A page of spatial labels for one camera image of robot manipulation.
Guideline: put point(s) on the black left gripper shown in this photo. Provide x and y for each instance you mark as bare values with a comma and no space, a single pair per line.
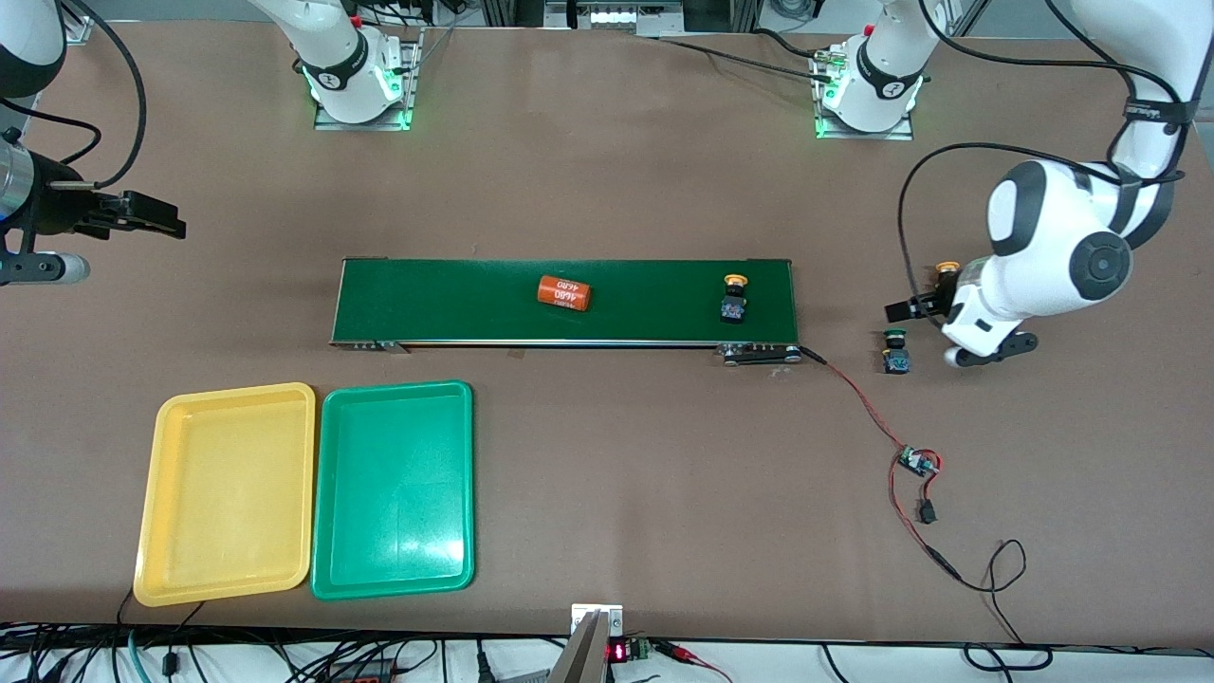
925,305

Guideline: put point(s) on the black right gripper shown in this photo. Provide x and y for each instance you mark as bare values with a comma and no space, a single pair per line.
59,211

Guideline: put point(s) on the green push button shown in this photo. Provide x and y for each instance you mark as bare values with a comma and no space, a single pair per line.
896,359

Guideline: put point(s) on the yellow push button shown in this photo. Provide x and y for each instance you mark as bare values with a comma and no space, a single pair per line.
947,268
733,305

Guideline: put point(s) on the orange 4680 cylinder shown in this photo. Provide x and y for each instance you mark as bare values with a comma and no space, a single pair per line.
564,292

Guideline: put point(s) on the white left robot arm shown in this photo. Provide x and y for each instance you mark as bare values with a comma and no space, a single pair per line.
1062,247

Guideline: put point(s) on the small motor controller board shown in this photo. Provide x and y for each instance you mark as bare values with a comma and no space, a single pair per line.
917,462

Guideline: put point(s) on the green conveyor belt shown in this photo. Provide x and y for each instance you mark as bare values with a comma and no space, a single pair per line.
455,323

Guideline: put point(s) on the yellow plastic tray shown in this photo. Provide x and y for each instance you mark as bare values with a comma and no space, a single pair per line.
228,531

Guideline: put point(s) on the green plastic tray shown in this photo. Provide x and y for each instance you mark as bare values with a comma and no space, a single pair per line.
394,493

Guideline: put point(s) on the grey device with lights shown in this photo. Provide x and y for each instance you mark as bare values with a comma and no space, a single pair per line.
626,14

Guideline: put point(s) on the red clip lead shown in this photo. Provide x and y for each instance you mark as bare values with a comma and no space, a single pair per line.
692,656

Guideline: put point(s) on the red digit display module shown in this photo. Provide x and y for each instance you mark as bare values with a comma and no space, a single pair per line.
626,651

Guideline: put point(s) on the aluminium frame corner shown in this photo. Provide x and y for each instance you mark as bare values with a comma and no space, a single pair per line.
81,30

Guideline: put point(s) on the aluminium camera mount bar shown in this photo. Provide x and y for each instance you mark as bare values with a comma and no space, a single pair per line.
580,655

